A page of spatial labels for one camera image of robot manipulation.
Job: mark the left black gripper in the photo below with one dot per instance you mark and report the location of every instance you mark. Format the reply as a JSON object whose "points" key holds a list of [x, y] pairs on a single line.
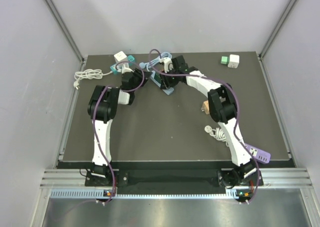
{"points": [[138, 73]]}

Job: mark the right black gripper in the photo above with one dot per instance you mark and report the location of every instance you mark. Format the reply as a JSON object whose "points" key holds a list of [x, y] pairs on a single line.
{"points": [[165, 83]]}

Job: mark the light blue power strip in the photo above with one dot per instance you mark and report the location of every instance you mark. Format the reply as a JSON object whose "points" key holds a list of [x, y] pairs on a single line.
{"points": [[167, 91]]}

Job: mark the orange cube adapter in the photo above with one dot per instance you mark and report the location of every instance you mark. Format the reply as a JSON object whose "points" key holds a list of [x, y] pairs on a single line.
{"points": [[205, 107]]}

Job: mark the purple power strip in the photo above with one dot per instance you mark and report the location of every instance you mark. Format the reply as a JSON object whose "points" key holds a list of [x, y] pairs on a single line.
{"points": [[258, 154]]}

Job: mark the dark green cube adapter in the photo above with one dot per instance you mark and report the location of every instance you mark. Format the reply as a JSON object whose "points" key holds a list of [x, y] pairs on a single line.
{"points": [[156, 79]]}

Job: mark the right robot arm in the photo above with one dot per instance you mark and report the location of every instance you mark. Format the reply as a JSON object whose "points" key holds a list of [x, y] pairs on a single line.
{"points": [[223, 109]]}

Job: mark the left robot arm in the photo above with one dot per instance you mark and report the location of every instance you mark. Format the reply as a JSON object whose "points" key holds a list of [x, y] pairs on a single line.
{"points": [[102, 109]]}

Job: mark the teal power strip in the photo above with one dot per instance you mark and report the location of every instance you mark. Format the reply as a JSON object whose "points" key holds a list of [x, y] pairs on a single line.
{"points": [[130, 59]]}

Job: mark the white cube adapter on teal strip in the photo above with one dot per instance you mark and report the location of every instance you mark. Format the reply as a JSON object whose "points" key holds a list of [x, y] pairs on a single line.
{"points": [[120, 57]]}

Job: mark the small green cube adapter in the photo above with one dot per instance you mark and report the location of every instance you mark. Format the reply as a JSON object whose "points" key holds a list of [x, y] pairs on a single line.
{"points": [[224, 60]]}

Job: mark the white cube adapter far right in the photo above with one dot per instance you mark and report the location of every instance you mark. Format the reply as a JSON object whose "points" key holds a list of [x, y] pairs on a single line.
{"points": [[233, 61]]}

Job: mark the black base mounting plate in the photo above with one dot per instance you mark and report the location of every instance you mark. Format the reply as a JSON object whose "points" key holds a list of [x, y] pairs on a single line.
{"points": [[185, 177]]}

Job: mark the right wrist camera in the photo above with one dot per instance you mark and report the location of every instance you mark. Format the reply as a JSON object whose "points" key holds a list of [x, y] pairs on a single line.
{"points": [[167, 64]]}

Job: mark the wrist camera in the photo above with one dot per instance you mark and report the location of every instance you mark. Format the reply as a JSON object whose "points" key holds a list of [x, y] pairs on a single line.
{"points": [[123, 67], [167, 64]]}

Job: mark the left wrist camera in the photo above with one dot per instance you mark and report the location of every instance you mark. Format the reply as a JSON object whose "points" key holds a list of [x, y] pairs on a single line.
{"points": [[123, 67]]}

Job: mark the left aluminium frame post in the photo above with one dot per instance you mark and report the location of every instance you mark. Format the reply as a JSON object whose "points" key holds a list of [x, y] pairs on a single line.
{"points": [[64, 29]]}

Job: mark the aluminium frame post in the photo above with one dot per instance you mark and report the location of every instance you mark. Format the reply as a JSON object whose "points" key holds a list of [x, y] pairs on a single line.
{"points": [[277, 28], [64, 29]]}

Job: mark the front aluminium rail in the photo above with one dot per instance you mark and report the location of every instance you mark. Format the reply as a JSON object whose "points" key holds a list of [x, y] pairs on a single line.
{"points": [[277, 178]]}

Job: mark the slotted cable duct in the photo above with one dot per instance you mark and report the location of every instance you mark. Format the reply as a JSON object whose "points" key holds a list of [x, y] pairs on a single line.
{"points": [[105, 194]]}

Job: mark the right aluminium frame post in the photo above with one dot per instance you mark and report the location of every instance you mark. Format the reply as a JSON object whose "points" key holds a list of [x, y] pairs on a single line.
{"points": [[277, 28]]}

